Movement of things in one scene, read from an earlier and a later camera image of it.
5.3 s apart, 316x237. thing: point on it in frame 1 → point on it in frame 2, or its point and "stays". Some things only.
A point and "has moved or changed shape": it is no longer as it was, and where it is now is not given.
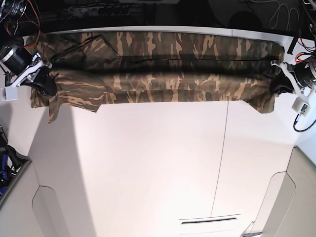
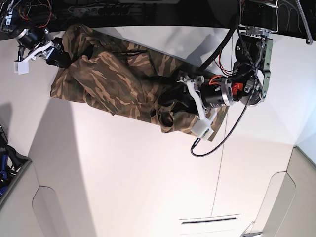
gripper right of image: (302, 75) → (209, 93)
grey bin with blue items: (13, 164) stays
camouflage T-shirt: (91, 68) has moved or changed shape
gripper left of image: (20, 67) → (35, 41)
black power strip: (99, 11) stays
